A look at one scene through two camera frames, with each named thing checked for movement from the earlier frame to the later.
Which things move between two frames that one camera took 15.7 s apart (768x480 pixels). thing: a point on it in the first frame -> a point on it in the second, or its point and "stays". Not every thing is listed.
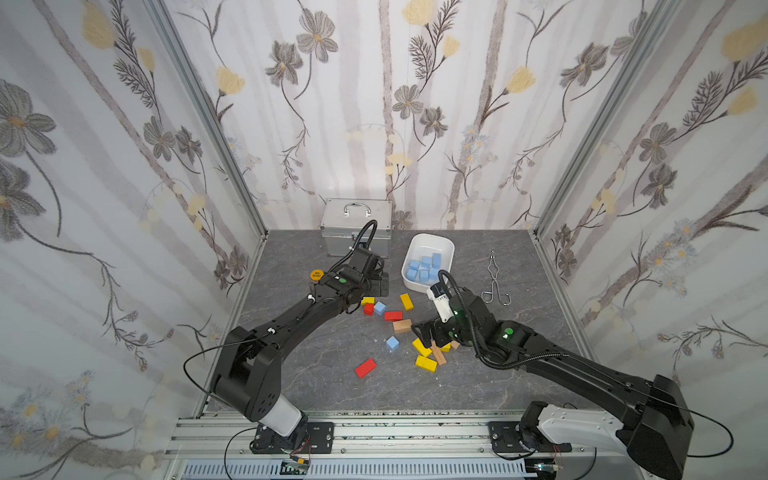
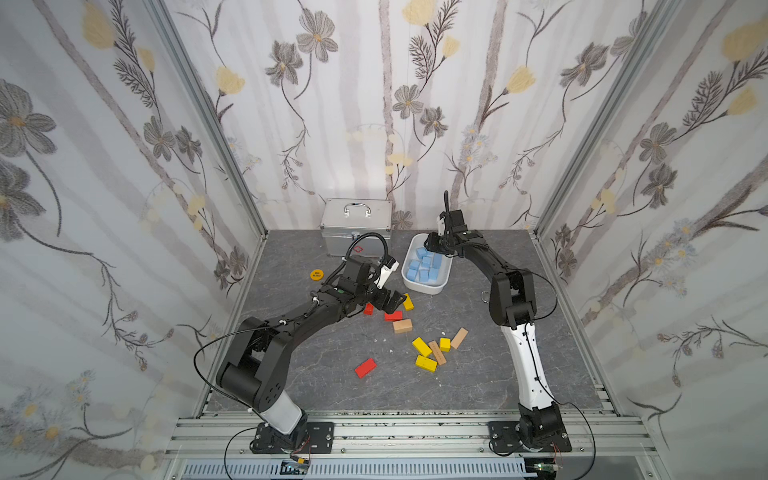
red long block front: (365, 368) stays
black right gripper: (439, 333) -> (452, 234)
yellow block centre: (425, 351) stays
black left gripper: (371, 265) -> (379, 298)
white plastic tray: (425, 256) stays
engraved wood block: (440, 357) stays
